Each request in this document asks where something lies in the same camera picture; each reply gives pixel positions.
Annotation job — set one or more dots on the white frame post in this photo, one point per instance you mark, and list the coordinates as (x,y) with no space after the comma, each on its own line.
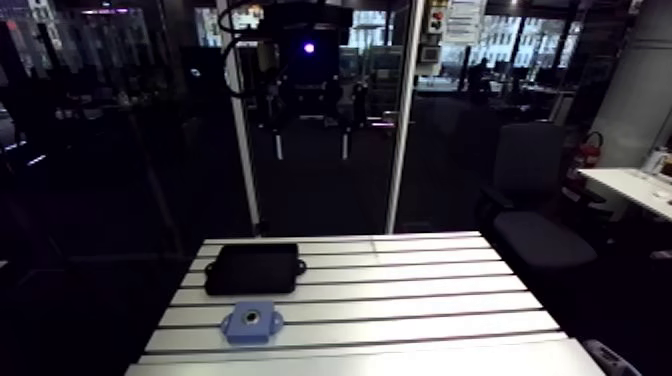
(403,126)
(241,131)

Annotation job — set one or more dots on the black tray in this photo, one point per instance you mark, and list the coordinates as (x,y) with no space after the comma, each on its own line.
(253,269)

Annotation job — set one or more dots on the red fire extinguisher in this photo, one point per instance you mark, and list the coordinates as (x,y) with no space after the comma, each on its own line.
(587,155)

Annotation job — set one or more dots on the dark blue-grey housing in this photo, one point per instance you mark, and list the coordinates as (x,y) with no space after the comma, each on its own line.
(252,321)

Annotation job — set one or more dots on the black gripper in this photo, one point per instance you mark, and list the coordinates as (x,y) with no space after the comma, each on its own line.
(310,68)

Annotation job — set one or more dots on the dark office chair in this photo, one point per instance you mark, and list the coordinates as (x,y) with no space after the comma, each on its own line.
(530,210)

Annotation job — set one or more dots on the white desk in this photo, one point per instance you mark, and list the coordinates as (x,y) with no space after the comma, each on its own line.
(630,189)

